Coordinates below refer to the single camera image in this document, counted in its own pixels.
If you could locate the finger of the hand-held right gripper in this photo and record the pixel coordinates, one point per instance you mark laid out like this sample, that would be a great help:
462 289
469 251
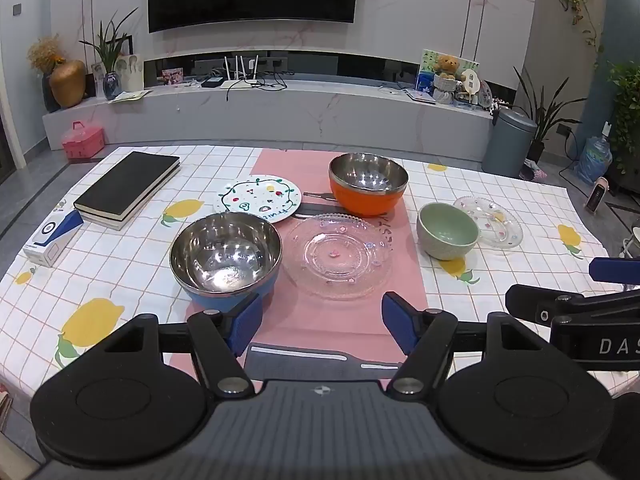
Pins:
525 300
615 269

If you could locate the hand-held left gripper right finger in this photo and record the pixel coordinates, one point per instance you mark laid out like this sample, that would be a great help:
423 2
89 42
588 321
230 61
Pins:
397 322

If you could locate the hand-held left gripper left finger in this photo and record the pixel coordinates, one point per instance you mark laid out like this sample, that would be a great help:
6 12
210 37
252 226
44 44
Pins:
247 322

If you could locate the blue steel bowl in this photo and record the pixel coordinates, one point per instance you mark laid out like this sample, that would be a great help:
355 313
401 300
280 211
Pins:
225 260

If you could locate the small clear glass plate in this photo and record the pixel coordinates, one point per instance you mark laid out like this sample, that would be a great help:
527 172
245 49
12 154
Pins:
500 227

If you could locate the large clear glass plate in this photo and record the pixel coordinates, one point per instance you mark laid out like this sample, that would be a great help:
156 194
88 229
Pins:
340 260

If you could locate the green ceramic bowl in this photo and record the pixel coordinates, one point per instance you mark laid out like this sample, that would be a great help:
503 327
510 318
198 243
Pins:
447 235

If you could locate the white painted plate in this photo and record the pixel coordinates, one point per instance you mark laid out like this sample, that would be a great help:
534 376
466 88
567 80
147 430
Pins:
257 197

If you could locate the orange steel bowl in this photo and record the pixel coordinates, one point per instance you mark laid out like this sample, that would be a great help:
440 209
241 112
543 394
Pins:
367 195

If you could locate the lemon print checked tablecloth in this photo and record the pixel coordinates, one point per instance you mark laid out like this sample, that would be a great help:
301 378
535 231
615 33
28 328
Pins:
525 270

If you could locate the white round stand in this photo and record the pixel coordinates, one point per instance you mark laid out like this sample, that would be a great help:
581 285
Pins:
635 240

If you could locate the blue water jug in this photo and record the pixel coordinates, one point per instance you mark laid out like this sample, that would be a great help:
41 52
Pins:
592 160

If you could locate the pink slipper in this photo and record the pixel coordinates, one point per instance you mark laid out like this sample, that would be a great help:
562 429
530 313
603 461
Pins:
535 171

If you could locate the grey trash bin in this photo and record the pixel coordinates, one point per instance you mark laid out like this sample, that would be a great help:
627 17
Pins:
507 145

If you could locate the pink placemat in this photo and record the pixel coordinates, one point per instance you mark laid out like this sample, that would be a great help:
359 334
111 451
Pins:
290 170

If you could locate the bushy green plant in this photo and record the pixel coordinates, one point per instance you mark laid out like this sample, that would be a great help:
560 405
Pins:
627 110

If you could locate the long-leaf potted plant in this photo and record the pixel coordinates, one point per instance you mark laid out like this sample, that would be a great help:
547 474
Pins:
542 120

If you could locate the black notebook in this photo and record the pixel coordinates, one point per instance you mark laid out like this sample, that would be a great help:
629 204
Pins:
125 182

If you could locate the decorative display plate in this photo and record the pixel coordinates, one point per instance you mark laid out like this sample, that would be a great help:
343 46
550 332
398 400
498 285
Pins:
485 95

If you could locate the white and blue box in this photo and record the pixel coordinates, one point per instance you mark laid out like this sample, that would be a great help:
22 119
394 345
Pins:
50 242

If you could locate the white marble console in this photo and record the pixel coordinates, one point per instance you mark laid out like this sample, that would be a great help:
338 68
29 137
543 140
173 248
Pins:
300 115

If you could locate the white round fan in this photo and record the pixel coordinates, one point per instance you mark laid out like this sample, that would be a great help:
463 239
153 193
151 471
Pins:
471 81

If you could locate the brown teddy bear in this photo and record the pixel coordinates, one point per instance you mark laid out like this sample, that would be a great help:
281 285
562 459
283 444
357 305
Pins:
446 72

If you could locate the white router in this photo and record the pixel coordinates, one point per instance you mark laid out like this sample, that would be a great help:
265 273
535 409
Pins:
242 81

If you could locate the black set-top box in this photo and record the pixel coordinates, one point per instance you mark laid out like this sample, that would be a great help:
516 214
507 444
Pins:
211 83

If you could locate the pink storage box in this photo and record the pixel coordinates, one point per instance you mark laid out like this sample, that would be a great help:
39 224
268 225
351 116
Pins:
82 141

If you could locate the green landscape painting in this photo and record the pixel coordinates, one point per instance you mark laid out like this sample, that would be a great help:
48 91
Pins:
425 67

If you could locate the green paper booklet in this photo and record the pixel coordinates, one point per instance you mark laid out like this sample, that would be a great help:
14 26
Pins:
130 96

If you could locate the small photo card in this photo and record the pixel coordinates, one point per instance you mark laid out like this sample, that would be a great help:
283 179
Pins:
172 76

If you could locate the hanging vine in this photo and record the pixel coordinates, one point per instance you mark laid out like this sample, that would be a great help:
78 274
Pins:
575 2

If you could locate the grass plant in blue vase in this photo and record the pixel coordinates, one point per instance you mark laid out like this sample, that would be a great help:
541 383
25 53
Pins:
111 60

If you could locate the gold vase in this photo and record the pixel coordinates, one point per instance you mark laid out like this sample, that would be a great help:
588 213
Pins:
67 85

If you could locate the dried flower bunch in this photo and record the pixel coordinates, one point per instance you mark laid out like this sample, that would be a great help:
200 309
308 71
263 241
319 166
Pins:
45 55

